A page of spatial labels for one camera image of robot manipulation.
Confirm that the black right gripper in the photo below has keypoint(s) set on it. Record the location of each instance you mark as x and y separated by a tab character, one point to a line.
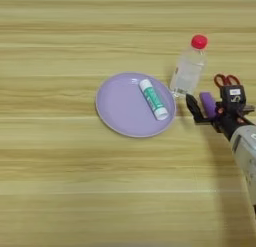
230	122

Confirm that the purple rectangular block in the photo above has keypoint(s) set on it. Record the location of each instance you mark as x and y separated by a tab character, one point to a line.
208	104

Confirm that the clear bottle red cap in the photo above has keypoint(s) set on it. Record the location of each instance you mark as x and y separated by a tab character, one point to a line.
188	72

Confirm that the green white glue stick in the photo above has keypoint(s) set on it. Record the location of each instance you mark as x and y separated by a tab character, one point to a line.
153	99

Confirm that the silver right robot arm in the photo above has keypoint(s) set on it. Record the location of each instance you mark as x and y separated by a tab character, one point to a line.
246	157

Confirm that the small black box white label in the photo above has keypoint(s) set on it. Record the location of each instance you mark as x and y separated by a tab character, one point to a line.
233	96

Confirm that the round purple plate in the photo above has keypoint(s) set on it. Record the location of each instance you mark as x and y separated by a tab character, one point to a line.
123	107

